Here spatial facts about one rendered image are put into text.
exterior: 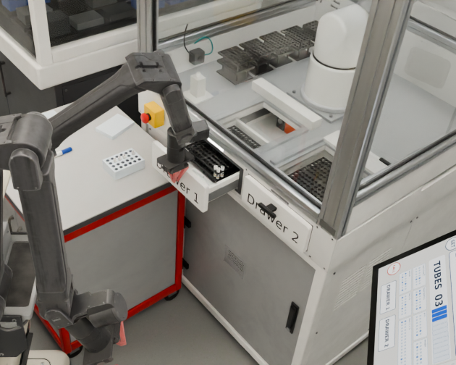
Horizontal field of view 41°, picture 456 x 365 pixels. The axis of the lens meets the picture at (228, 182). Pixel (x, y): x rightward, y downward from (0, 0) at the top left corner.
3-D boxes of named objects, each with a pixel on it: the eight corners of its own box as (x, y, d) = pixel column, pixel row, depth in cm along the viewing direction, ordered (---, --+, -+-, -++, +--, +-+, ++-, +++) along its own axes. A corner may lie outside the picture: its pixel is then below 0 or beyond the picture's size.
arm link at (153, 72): (140, 36, 130) (156, 77, 127) (172, 51, 142) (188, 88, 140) (-2, 134, 146) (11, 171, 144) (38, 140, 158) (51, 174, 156)
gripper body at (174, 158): (195, 161, 190) (195, 143, 185) (168, 174, 185) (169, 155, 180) (182, 150, 194) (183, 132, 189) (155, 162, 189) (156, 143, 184)
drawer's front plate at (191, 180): (203, 213, 195) (205, 187, 188) (152, 166, 211) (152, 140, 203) (207, 211, 196) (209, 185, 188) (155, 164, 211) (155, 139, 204)
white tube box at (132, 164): (115, 180, 212) (114, 172, 209) (102, 168, 217) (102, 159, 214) (145, 167, 218) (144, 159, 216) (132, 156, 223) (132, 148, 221)
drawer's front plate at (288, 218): (302, 253, 185) (308, 228, 178) (241, 200, 201) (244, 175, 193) (306, 251, 186) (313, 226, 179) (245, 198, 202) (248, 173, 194)
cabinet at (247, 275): (290, 410, 234) (329, 277, 181) (141, 250, 290) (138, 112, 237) (434, 295, 283) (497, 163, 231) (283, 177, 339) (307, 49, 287)
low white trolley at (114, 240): (66, 371, 239) (43, 239, 189) (-2, 273, 272) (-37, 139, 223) (184, 301, 269) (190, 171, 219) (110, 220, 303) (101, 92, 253)
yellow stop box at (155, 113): (153, 129, 223) (153, 114, 218) (142, 120, 227) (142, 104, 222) (164, 125, 226) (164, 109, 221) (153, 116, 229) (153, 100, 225)
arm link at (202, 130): (172, 111, 175) (182, 137, 173) (207, 102, 180) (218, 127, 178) (163, 129, 186) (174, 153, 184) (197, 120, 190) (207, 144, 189)
